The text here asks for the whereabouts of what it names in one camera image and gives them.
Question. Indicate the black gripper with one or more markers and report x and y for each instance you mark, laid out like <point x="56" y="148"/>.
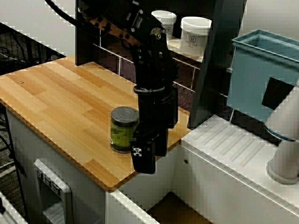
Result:
<point x="156" y="109"/>

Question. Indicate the white toy faucet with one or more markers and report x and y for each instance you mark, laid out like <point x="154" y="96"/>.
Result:
<point x="285" y="144"/>

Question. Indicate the grey dispenser panel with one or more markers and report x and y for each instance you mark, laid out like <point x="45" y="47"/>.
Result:
<point x="53" y="193"/>

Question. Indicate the cream wall shelf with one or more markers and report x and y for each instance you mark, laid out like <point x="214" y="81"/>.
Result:
<point x="174" y="43"/>

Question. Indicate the wide black upright panel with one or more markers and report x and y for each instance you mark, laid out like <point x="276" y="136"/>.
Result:
<point x="215" y="58"/>

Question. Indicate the dark tile backsplash panel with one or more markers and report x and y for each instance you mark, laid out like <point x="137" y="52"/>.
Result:
<point x="184" y="100"/>

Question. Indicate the white metal rail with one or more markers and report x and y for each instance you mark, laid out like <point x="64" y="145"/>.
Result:
<point x="9" y="210"/>

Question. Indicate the small white lidded jar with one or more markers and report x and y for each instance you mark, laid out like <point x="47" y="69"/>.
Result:
<point x="169" y="21"/>

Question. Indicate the green labelled tin can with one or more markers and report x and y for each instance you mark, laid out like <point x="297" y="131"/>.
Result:
<point x="122" y="130"/>

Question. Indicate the black label on bin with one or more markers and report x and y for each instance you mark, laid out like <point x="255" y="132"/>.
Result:
<point x="276" y="93"/>

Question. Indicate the white toy kitchen cabinet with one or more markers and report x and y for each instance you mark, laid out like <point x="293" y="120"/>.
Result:
<point x="88" y="205"/>

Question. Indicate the white ridged sink counter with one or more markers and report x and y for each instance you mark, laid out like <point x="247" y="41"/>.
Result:
<point x="210" y="186"/>

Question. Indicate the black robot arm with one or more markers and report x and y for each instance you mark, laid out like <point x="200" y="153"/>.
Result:
<point x="149" y="46"/>

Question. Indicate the large white lidded jar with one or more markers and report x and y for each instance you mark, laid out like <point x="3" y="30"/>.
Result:
<point x="195" y="37"/>

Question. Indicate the blue plastic bin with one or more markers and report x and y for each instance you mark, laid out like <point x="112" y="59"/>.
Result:
<point x="247" y="79"/>

